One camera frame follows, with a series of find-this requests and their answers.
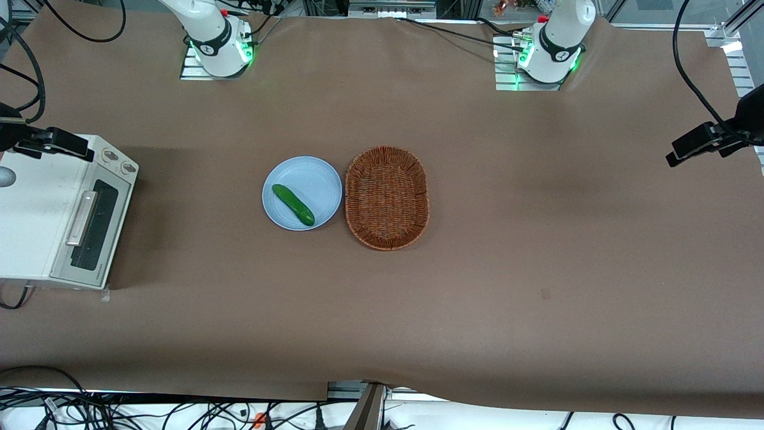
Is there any black oven power cable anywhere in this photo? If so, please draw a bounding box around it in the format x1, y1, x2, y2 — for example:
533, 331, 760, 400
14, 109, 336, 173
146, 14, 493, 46
0, 285, 30, 311

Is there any long black table cable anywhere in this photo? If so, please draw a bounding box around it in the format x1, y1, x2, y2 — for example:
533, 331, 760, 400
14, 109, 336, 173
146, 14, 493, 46
396, 17, 527, 50

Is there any green cucumber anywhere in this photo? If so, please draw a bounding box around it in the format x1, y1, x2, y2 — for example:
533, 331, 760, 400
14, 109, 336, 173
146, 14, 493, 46
272, 183, 316, 227

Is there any light blue round plate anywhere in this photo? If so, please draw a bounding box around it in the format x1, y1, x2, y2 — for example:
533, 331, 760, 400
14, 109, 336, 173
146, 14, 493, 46
262, 156, 343, 231

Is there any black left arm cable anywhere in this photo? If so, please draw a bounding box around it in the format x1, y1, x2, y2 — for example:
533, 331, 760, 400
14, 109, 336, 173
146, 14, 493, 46
673, 0, 744, 138

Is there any brown wicker basket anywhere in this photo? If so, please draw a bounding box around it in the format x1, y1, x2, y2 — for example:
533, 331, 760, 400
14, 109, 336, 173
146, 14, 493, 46
344, 146, 430, 251

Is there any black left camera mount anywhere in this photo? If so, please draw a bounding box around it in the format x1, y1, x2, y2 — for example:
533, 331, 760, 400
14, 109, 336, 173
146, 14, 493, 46
713, 82, 764, 159

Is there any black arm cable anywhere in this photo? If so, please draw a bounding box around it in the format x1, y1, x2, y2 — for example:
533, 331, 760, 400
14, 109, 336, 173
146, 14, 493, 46
673, 0, 744, 138
0, 0, 127, 126

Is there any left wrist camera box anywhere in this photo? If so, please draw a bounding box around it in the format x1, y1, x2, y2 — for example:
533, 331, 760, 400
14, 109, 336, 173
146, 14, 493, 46
666, 121, 720, 168

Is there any short black table cable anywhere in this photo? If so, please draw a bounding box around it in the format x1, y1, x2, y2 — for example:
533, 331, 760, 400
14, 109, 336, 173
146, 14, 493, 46
476, 17, 521, 39

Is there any black looped floor cable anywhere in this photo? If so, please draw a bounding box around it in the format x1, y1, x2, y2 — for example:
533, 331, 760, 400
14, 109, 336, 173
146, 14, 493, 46
0, 365, 91, 430

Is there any metal table bracket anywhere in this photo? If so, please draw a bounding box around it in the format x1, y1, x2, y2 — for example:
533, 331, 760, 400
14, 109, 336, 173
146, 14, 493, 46
327, 380, 392, 430

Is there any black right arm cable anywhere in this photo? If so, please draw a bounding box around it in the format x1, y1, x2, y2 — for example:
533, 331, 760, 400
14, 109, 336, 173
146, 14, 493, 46
0, 0, 127, 126

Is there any brown table cover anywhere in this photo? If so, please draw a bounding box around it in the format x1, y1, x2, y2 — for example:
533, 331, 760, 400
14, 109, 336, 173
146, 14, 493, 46
0, 9, 764, 419

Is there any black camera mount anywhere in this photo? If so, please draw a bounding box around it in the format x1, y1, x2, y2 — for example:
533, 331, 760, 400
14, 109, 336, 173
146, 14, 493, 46
0, 103, 44, 160
713, 82, 764, 159

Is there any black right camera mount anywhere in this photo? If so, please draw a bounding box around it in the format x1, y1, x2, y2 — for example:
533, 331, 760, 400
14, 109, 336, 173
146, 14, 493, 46
0, 103, 44, 160

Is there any silver oven door handle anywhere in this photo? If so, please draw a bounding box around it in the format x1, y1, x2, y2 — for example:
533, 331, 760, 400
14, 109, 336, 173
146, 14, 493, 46
65, 191, 99, 247

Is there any aluminium arm base plate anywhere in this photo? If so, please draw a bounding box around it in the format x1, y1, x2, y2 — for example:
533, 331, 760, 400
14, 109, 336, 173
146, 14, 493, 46
180, 45, 252, 81
494, 36, 565, 92

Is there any grey metal box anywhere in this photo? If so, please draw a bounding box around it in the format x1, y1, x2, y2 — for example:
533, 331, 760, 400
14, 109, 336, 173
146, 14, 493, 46
348, 0, 437, 18

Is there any white toaster oven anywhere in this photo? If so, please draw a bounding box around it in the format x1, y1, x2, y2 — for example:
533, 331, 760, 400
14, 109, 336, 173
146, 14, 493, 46
0, 134, 140, 291

